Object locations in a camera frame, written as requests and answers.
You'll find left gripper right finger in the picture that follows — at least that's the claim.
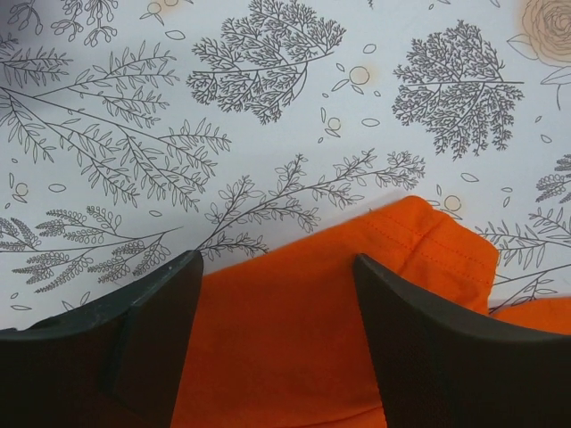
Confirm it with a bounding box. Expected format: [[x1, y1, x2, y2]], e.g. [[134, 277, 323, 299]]
[[353, 254, 570, 427]]

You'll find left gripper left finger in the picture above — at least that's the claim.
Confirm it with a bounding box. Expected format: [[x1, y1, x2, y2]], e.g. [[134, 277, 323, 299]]
[[1, 251, 203, 427]]

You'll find orange t shirt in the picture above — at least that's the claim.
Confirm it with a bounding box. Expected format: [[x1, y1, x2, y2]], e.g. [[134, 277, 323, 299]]
[[172, 196, 570, 427]]

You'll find floral table mat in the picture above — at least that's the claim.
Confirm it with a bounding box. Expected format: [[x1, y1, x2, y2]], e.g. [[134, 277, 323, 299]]
[[1, 0, 570, 329]]

